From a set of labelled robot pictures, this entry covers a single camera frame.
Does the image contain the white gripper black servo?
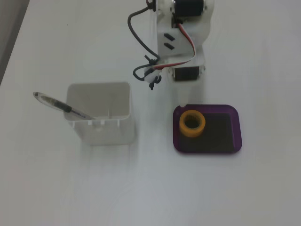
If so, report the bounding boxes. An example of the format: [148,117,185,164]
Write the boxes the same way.
[156,22,207,108]

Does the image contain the yellow tape roll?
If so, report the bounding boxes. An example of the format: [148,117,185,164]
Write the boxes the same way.
[179,110,206,138]

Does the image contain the purple square tray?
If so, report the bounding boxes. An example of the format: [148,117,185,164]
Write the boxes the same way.
[173,104,243,155]

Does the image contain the white square container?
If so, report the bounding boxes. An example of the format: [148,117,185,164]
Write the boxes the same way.
[64,81,137,146]

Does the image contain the clear black pen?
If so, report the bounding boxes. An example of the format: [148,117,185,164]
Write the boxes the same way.
[32,91,96,120]

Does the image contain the red white servo cable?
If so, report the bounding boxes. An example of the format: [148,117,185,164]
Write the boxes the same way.
[154,21,197,71]

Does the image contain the black cable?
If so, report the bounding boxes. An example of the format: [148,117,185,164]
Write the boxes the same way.
[127,5,163,91]

